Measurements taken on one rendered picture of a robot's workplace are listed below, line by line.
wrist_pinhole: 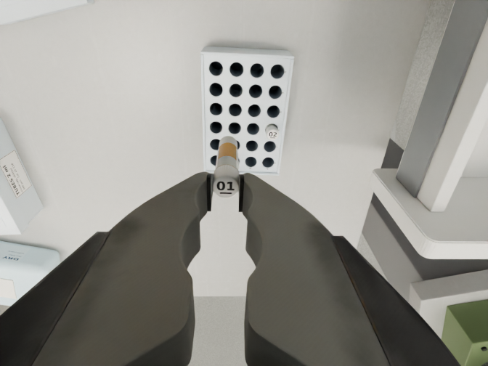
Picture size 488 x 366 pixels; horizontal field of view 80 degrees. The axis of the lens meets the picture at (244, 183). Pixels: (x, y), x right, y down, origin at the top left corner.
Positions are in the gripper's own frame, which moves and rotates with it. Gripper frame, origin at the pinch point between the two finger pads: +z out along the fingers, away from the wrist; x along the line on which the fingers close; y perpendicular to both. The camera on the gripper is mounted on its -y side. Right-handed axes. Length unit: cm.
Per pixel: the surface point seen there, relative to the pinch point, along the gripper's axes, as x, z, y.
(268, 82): 3.5, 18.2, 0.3
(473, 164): 23.4, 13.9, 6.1
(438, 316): 38, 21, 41
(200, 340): -16, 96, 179
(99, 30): -12.8, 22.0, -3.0
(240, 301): 8, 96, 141
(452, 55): 15.8, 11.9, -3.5
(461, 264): 47, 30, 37
